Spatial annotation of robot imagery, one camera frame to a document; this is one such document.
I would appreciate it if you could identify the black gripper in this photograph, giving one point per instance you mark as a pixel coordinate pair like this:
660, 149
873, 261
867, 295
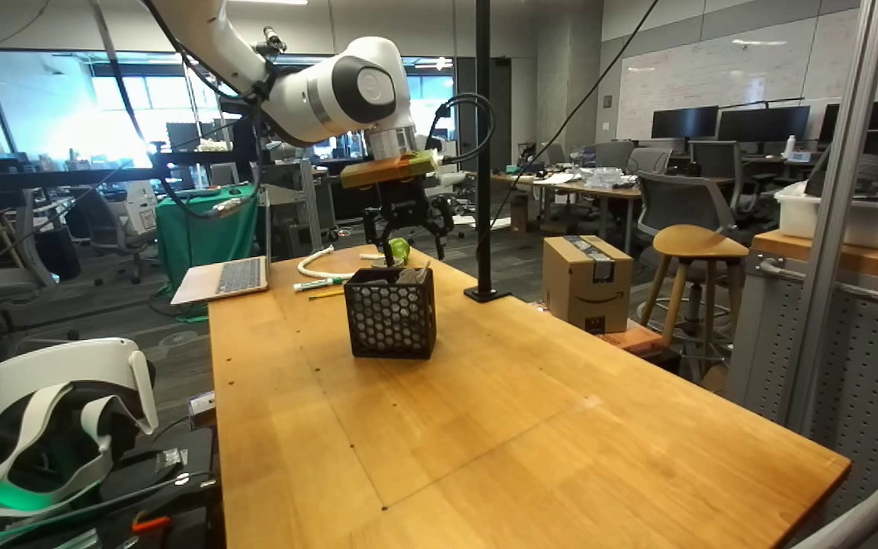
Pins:
402, 204

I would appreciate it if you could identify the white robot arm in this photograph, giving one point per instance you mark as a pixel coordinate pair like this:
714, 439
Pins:
358, 89

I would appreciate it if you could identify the black perforated box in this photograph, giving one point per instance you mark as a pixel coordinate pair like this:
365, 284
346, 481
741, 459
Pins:
391, 311

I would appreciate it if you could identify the cardboard box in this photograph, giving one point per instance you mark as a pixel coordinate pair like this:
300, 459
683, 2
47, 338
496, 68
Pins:
587, 283

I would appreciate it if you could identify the small green plant pot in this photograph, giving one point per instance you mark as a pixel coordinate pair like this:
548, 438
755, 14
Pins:
397, 250

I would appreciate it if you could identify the black vertical pole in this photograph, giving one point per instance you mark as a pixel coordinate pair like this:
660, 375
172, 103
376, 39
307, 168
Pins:
484, 289

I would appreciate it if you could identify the green cloth covered table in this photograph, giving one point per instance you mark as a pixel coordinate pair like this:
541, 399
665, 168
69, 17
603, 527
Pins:
205, 227

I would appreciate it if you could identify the silver laptop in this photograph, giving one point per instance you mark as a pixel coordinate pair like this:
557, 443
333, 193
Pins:
222, 280

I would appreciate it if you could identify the grey office chair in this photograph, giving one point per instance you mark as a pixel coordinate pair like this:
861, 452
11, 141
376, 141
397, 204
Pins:
683, 200

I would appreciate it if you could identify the wooden stool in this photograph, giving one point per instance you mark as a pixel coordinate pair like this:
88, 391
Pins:
692, 264

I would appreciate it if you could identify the black computer monitor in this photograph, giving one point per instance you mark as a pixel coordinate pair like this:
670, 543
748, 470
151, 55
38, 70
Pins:
683, 122

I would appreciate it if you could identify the white VR headset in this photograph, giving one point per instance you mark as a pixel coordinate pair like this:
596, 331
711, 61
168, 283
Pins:
60, 414

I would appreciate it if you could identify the wrist camera mount plate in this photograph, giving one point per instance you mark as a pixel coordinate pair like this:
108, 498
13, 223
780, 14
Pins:
385, 168

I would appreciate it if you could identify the silver aluminium frame post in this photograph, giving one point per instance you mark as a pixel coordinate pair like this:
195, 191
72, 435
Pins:
822, 277

